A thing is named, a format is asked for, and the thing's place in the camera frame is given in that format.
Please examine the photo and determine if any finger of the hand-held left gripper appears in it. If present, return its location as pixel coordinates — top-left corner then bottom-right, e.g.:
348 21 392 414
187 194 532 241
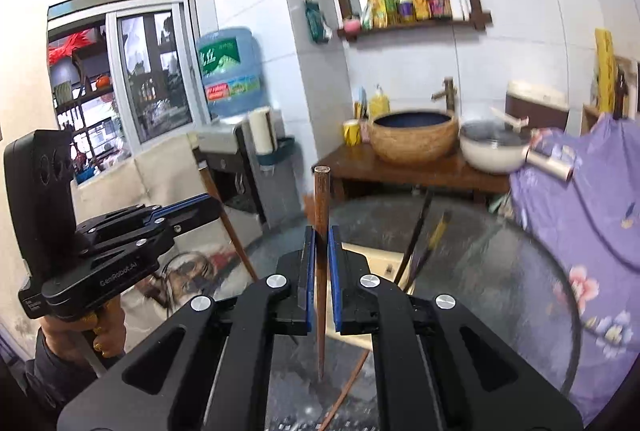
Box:
81 230 178 265
74 193 224 237

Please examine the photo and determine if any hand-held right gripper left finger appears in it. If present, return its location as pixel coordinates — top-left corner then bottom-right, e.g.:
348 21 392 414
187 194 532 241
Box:
56 226 317 431

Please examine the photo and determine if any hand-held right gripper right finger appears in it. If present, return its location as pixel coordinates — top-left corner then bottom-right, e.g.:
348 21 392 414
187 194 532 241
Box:
327 225 585 431

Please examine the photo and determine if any yellow plastic utensil holder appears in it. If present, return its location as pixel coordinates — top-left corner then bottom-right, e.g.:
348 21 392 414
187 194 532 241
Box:
347 243 419 290

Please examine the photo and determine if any brown wooden chopstick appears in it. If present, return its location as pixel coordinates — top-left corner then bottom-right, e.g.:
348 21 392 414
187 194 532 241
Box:
312 164 331 382
197 160 260 283
316 349 372 431

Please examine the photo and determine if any person's left forearm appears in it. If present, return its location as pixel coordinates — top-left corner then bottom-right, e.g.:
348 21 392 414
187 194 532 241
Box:
0 326 101 418

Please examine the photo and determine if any person's left hand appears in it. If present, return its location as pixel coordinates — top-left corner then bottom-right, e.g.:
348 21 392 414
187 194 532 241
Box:
42 294 127 360

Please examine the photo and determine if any beige cloth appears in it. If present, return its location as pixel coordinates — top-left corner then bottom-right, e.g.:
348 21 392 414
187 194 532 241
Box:
69 133 242 263

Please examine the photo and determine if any grey water dispenser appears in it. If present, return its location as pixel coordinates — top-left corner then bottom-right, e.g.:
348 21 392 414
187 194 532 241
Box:
194 113 297 233

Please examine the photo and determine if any white paper cup stack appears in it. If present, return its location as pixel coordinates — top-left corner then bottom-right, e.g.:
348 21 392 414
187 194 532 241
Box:
248 106 279 156

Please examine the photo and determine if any teal cup holder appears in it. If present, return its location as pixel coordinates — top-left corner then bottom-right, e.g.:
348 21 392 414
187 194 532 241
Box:
257 136 304 172

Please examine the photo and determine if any black yellow utensil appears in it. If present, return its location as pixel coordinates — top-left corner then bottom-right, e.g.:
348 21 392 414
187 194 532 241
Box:
410 210 453 285

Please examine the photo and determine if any wooden counter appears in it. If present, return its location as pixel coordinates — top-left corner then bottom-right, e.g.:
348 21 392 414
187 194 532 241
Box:
312 143 511 203

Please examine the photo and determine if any sliding glass window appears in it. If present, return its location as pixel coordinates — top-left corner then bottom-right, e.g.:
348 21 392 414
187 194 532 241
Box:
46 0 214 163

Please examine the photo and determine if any blue water jug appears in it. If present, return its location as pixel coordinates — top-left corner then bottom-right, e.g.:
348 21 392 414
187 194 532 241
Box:
195 26 265 120

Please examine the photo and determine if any red decoration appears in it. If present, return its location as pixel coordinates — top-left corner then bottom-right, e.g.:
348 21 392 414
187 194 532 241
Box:
47 30 102 68

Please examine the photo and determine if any yellow mug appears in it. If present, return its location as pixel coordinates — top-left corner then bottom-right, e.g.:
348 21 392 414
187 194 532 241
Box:
342 118 362 146

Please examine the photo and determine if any woven basin sink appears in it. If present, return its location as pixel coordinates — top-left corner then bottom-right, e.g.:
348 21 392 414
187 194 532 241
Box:
368 110 460 165

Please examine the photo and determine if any yellow soap bottle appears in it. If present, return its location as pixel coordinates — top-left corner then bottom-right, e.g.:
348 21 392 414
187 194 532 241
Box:
367 84 391 120

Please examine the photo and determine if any white frying pan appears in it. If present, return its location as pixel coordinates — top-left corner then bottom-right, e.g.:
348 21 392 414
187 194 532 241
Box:
458 120 574 183

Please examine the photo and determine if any glass pan lid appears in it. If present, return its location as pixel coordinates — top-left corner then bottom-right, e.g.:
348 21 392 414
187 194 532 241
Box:
459 120 531 147

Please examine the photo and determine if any bronze bamboo faucet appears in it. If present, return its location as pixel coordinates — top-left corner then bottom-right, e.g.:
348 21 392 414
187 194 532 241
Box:
431 76 459 112

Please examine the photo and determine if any green hanging packet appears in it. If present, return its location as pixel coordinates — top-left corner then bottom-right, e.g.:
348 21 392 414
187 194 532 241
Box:
304 0 334 45

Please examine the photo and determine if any purple floral cloth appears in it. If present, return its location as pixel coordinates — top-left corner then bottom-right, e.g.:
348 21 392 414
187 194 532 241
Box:
508 113 640 423

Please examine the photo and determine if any yellow snack packet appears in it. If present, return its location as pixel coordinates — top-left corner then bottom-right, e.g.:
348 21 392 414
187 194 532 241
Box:
367 0 389 30

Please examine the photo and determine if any brown white rice cooker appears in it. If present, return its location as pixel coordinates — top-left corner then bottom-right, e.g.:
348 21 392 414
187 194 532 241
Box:
504 80 571 132

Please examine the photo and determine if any wooden rack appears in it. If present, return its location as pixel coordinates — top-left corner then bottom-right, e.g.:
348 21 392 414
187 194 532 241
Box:
579 56 640 138

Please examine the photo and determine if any brown glass bottle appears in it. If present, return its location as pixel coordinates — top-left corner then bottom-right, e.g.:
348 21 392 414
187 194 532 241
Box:
613 66 630 120

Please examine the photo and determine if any yellow wrap roll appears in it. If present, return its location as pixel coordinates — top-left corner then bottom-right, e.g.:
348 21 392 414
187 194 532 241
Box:
593 28 616 115

